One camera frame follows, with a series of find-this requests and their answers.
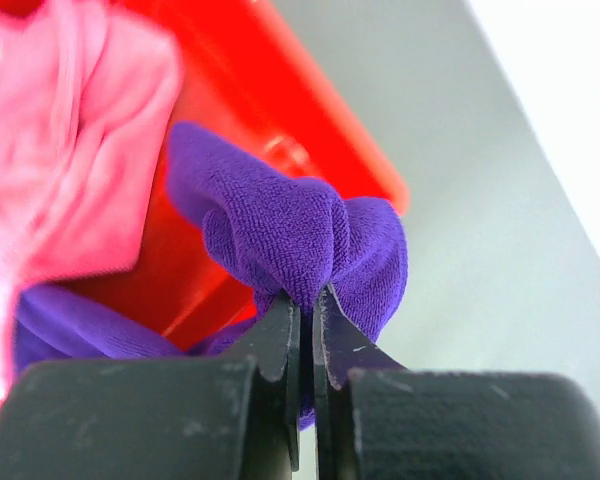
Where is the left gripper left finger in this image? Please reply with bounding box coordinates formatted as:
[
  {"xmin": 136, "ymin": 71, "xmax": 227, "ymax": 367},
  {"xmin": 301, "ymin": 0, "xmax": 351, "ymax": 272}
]
[{"xmin": 221, "ymin": 292, "xmax": 301, "ymax": 473}]

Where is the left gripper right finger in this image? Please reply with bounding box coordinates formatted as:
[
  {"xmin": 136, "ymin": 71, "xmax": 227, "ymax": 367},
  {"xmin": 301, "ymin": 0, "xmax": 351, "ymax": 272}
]
[{"xmin": 312, "ymin": 283, "xmax": 405, "ymax": 479}]

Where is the purple towel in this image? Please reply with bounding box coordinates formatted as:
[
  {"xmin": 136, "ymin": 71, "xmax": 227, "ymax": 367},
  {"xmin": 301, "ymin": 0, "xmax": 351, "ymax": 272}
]
[{"xmin": 12, "ymin": 120, "xmax": 410, "ymax": 434}]

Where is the pink towel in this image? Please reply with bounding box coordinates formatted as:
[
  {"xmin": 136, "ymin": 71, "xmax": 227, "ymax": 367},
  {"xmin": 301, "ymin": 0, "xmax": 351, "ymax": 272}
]
[{"xmin": 0, "ymin": 1, "xmax": 184, "ymax": 406}]

